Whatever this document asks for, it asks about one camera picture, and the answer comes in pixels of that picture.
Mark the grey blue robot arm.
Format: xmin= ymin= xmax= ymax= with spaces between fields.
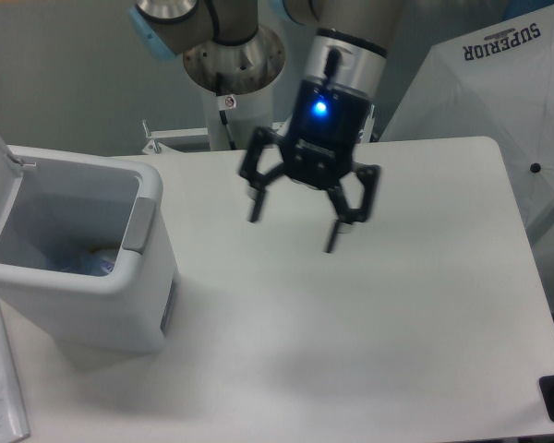
xmin=129 ymin=1 xmax=404 ymax=234

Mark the clear plastic water bottle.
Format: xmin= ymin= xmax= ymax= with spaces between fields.
xmin=55 ymin=248 xmax=118 ymax=277

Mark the white metal base frame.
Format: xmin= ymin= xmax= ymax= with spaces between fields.
xmin=141 ymin=104 xmax=378 ymax=155

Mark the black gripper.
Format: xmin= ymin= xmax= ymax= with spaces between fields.
xmin=237 ymin=78 xmax=382 ymax=255

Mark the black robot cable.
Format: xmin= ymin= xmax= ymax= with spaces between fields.
xmin=214 ymin=71 xmax=238 ymax=151

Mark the white trash can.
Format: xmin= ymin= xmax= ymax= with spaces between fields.
xmin=0 ymin=137 xmax=178 ymax=353

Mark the white umbrella with lettering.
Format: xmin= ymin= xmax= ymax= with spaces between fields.
xmin=381 ymin=5 xmax=554 ymax=226

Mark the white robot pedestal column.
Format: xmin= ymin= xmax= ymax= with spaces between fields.
xmin=182 ymin=25 xmax=287 ymax=152

